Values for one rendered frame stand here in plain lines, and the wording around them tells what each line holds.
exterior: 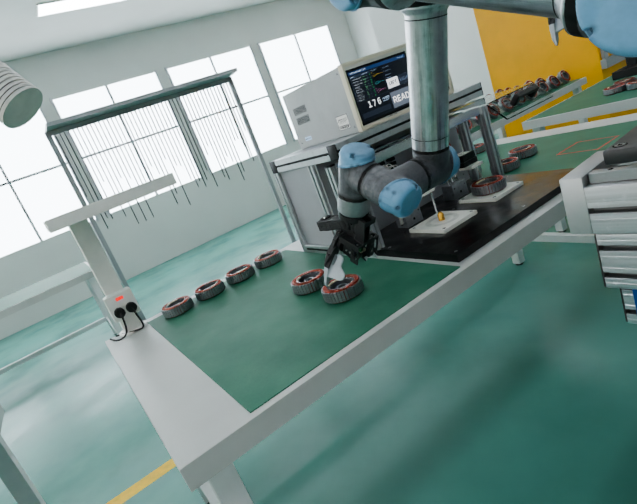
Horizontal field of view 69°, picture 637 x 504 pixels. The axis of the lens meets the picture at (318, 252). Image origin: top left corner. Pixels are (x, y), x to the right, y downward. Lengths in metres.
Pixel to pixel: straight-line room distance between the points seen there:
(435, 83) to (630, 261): 0.44
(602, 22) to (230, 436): 0.79
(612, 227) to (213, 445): 0.72
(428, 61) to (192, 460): 0.82
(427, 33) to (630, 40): 0.43
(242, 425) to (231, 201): 7.16
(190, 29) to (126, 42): 1.03
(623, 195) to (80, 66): 7.44
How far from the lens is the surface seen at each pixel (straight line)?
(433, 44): 0.92
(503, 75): 5.47
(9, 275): 7.46
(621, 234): 0.78
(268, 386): 0.96
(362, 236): 1.04
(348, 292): 1.18
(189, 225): 7.71
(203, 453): 0.89
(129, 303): 1.67
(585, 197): 0.78
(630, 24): 0.56
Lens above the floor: 1.20
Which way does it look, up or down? 15 degrees down
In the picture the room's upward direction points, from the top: 21 degrees counter-clockwise
